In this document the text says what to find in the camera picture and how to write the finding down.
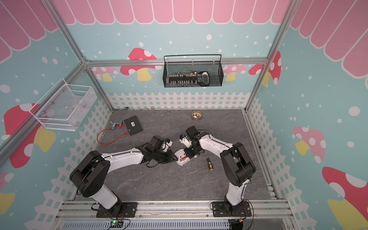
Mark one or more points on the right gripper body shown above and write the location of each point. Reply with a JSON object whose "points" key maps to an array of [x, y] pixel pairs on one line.
{"points": [[190, 151]]}

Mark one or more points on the white wire basket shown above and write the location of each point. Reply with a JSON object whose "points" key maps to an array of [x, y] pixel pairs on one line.
{"points": [[64, 106]]}

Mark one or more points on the black yellow screwdriver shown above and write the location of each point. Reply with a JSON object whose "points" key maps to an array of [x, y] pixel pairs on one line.
{"points": [[210, 166]]}

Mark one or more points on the metal bracket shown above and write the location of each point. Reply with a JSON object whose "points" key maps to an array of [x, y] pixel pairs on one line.
{"points": [[116, 124]]}

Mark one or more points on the black connector strip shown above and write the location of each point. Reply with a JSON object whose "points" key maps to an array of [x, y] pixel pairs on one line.
{"points": [[181, 81]]}

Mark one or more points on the brown tape roll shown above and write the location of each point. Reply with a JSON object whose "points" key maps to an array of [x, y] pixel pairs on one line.
{"points": [[196, 115]]}

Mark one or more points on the green lit circuit board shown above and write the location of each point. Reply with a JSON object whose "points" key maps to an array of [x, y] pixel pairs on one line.
{"points": [[116, 224]]}

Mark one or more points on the aluminium rail frame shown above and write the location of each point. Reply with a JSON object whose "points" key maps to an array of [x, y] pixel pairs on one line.
{"points": [[177, 215]]}

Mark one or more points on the white alarm clock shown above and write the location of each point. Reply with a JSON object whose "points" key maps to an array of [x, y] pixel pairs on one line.
{"points": [[182, 157]]}

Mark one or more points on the black network switch box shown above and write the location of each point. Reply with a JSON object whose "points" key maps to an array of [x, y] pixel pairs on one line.
{"points": [[133, 125]]}

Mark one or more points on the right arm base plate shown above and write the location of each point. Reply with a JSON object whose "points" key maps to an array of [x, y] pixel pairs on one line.
{"points": [[225, 209]]}

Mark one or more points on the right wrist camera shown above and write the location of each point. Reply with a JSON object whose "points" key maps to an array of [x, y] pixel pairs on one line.
{"points": [[188, 135]]}

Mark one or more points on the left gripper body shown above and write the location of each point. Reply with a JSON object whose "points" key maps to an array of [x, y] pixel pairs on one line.
{"points": [[162, 156]]}

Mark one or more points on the black wire basket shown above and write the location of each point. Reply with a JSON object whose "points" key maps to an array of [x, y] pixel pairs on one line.
{"points": [[206, 67]]}

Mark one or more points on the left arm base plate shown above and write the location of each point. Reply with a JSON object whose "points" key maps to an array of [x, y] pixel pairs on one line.
{"points": [[119, 210]]}

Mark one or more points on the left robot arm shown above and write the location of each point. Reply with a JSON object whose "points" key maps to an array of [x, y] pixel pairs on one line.
{"points": [[89, 176]]}

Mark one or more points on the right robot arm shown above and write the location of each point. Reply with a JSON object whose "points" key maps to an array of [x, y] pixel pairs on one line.
{"points": [[237, 164]]}

